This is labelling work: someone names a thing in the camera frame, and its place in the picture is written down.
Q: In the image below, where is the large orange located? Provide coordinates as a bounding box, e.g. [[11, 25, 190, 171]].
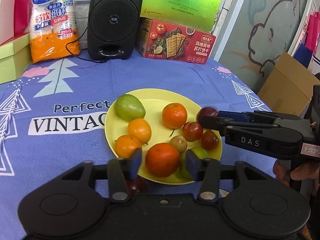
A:
[[145, 142, 180, 178], [162, 103, 188, 129]]

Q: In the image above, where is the light green shoe box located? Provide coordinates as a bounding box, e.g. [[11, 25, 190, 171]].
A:
[[0, 34, 31, 84]]

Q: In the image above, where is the red cracker box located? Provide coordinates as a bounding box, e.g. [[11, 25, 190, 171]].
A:
[[135, 18, 216, 64]]

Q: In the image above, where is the black speaker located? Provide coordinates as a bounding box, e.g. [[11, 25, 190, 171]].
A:
[[87, 0, 143, 61]]

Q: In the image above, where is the brown kiwi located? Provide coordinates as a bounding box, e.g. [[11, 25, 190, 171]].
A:
[[169, 135, 188, 154]]

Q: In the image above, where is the small orange bottom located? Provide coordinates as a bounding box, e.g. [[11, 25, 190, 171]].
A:
[[114, 135, 142, 158]]

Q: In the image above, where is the pink paper bag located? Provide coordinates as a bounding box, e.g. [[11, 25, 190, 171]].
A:
[[14, 0, 30, 36]]

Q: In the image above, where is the red small apple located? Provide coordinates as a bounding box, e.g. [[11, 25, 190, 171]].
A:
[[201, 130, 220, 151], [182, 121, 203, 141]]

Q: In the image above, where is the large green gift box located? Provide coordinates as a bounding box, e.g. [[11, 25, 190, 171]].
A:
[[140, 0, 221, 33]]

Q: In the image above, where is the yellow plastic plate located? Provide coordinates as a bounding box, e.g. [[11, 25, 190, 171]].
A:
[[103, 88, 223, 186]]

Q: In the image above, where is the small orange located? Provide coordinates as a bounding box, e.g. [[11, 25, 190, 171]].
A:
[[127, 118, 152, 144], [114, 135, 142, 158]]

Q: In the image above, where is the black speaker cable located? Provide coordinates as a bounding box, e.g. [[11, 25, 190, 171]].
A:
[[65, 26, 107, 64]]

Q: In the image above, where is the white coffee cup box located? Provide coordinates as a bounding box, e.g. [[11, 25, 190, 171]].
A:
[[0, 0, 15, 45]]

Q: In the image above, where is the green fruit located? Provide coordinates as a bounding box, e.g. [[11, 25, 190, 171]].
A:
[[180, 147, 209, 180], [115, 94, 146, 122]]

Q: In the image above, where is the orange paper cup package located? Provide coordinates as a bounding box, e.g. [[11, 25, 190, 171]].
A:
[[29, 0, 81, 63]]

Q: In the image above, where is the blue patterned tablecloth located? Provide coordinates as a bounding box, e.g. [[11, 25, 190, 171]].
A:
[[1, 52, 267, 239]]

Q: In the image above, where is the person's right hand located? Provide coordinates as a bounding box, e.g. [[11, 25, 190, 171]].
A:
[[273, 160, 319, 191]]

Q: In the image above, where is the dark plum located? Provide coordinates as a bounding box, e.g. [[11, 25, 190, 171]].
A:
[[126, 176, 148, 197], [196, 107, 218, 122]]

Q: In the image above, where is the cardboard box on floor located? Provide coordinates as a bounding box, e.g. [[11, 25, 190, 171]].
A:
[[258, 52, 319, 116]]

